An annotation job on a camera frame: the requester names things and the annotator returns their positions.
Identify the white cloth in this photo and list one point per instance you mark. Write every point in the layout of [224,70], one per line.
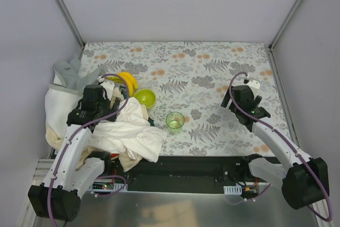
[153,141]

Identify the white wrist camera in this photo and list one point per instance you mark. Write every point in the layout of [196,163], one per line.
[254,85]
[108,85]

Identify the floral patterned table mat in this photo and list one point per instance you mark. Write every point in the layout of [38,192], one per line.
[192,78]

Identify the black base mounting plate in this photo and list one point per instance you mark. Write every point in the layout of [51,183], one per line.
[187,174]

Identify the grey cloth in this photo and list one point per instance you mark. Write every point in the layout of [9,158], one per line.
[67,73]

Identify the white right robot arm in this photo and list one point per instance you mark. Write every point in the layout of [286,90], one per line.
[303,180]

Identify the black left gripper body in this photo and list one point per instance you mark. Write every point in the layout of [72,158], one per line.
[107,103]

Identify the aluminium frame post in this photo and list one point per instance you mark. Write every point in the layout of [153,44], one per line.
[283,26]
[70,22]

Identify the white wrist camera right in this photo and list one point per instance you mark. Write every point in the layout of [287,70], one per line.
[254,85]

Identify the green translucent cup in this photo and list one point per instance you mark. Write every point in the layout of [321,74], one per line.
[175,122]

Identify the cream cloth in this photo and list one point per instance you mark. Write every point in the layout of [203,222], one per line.
[127,161]

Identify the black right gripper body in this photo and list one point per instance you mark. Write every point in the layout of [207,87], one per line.
[236,99]

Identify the left aluminium frame post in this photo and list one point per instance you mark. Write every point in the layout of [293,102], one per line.
[70,22]

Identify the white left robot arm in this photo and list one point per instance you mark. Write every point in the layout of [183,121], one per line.
[58,197]

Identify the dark teal cloth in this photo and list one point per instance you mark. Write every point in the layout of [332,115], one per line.
[122,89]

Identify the yellow banana bunch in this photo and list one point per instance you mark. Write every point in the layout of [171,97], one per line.
[130,80]

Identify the right aluminium frame post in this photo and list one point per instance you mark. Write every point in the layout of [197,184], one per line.
[283,26]

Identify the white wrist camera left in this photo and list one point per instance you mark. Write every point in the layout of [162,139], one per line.
[108,85]

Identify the lime green bowl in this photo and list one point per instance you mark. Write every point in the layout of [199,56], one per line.
[146,97]

